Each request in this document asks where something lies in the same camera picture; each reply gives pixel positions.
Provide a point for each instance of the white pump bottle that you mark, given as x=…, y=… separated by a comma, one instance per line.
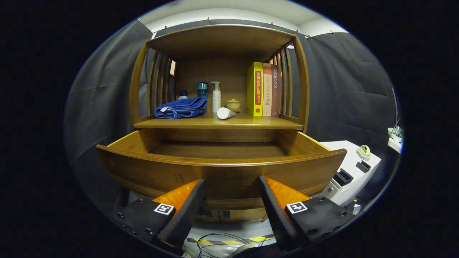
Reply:
x=216, y=100

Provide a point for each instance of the teal bottle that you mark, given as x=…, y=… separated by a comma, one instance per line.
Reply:
x=202, y=89

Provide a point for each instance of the brown book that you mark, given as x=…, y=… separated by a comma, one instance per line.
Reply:
x=276, y=93

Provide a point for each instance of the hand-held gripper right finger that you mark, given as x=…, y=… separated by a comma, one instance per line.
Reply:
x=279, y=215

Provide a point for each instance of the yellow book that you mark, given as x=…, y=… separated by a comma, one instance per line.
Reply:
x=252, y=89

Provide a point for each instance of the orange and beige book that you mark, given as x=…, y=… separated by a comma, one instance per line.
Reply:
x=267, y=93

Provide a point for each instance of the white and green tube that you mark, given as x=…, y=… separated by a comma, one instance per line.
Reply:
x=224, y=113

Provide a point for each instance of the blue towel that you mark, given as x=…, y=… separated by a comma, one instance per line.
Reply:
x=183, y=107

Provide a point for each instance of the pale green rounded object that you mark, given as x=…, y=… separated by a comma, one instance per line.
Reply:
x=364, y=151

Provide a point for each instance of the beige tea cup with saucer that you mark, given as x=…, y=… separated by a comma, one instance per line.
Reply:
x=233, y=105

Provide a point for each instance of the small blue-capped lotion bottle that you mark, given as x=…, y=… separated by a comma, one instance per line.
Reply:
x=183, y=96

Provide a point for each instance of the brown wooden cabinet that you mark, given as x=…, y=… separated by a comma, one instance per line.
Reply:
x=222, y=43

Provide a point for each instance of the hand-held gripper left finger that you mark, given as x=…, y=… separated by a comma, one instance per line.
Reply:
x=183, y=215

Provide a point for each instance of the wooden countertop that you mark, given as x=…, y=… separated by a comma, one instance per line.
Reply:
x=251, y=122

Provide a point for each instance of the brown wooden drawer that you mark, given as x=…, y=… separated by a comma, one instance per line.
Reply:
x=222, y=179

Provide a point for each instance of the white drawer unit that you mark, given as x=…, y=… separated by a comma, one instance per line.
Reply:
x=344, y=154

